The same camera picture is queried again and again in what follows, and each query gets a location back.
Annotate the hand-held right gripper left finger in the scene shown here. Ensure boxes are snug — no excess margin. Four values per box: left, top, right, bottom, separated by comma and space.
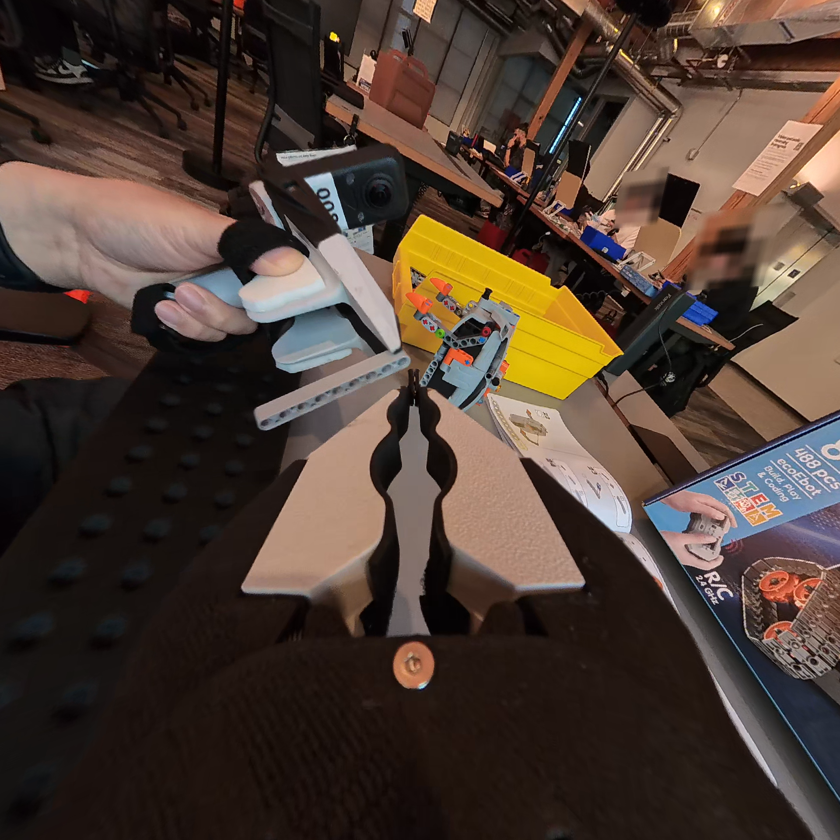
240, 387, 413, 636

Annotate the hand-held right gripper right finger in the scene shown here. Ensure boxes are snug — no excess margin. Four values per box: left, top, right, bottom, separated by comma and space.
415, 387, 586, 636

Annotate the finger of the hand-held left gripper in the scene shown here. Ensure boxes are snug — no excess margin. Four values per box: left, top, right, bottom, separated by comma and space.
287, 225, 404, 357

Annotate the long grey holed beam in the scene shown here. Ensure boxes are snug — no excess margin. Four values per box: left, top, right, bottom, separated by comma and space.
254, 351, 411, 431

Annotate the grey desk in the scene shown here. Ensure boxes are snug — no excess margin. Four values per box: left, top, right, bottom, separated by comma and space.
282, 249, 840, 840

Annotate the person's left hand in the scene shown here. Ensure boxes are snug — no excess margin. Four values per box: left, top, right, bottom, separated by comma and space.
0, 161, 309, 342

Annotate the background wooden table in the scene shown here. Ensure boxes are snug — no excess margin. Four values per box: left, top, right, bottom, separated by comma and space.
325, 92, 506, 211

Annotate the open instruction booklet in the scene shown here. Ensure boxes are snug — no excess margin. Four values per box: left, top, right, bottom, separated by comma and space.
486, 392, 670, 595

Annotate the brown leather bag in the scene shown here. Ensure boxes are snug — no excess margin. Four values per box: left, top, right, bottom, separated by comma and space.
369, 47, 436, 129

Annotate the black office chair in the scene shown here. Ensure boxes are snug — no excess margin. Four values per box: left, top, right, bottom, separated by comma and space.
252, 0, 349, 152

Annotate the grey orange toy robot model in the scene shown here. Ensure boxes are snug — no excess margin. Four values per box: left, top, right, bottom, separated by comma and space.
405, 276, 521, 411

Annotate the black studded pad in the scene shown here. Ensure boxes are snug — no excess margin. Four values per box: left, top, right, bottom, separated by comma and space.
0, 341, 309, 840

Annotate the black floor stand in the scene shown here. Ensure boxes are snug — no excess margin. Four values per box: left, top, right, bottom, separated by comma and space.
182, 0, 244, 191

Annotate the yellow plastic bin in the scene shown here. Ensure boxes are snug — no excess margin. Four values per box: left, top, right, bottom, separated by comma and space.
392, 215, 623, 401

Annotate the dark computer monitor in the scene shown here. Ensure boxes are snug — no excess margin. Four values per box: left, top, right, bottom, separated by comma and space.
604, 289, 697, 378

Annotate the blue toy set box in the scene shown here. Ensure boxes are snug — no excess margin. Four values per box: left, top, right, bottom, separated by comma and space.
642, 410, 840, 802

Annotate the black flat screen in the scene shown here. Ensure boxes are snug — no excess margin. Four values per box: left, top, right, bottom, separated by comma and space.
656, 174, 701, 227

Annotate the white wall notice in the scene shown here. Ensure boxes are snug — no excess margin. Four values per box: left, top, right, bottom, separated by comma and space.
731, 120, 823, 194

